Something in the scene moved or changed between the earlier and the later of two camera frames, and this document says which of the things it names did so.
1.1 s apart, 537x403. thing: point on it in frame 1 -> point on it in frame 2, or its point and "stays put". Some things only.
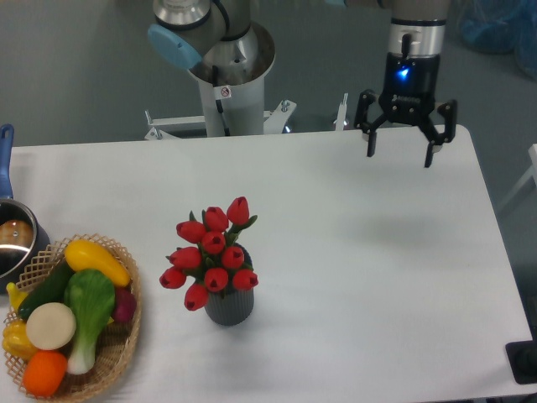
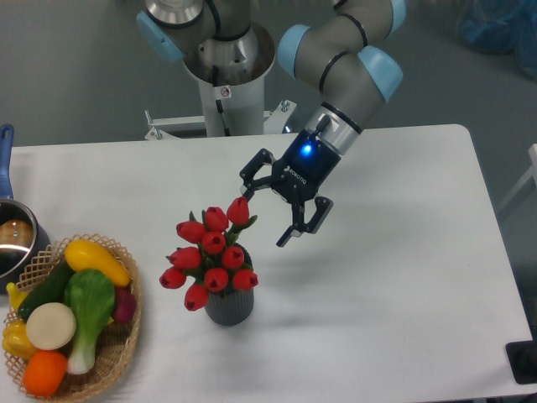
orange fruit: x=44 y=372 stays put
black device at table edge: x=523 y=359 stays put
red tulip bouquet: x=216 y=263 stays put
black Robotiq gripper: x=408 y=96 -> x=298 y=175
